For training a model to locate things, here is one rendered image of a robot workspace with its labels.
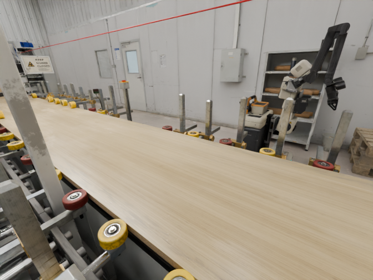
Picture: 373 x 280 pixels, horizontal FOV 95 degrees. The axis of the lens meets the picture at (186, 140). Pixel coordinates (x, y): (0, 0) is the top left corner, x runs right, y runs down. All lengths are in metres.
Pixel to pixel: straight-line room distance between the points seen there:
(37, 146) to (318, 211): 0.98
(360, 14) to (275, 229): 3.47
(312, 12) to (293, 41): 0.42
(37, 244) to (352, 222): 0.84
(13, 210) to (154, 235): 0.32
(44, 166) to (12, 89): 0.27
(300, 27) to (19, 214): 3.81
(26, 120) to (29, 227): 0.38
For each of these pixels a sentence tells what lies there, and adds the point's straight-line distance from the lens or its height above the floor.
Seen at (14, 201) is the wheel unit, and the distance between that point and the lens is 0.48.
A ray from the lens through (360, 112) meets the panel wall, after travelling 3.85.
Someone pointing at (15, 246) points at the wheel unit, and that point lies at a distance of 0.80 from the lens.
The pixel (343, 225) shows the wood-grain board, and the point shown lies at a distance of 0.73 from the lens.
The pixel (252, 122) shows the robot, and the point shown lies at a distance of 2.05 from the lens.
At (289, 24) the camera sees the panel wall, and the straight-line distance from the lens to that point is 3.83.
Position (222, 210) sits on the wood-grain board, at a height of 0.90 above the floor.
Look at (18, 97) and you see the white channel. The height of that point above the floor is 1.26.
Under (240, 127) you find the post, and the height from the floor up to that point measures 0.97.
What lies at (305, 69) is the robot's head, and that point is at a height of 1.31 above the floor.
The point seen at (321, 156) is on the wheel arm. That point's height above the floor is 0.84.
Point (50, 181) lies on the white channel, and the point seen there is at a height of 0.95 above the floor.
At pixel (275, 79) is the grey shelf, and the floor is 1.10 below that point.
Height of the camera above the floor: 1.34
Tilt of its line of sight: 23 degrees down
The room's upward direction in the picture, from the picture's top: 1 degrees counter-clockwise
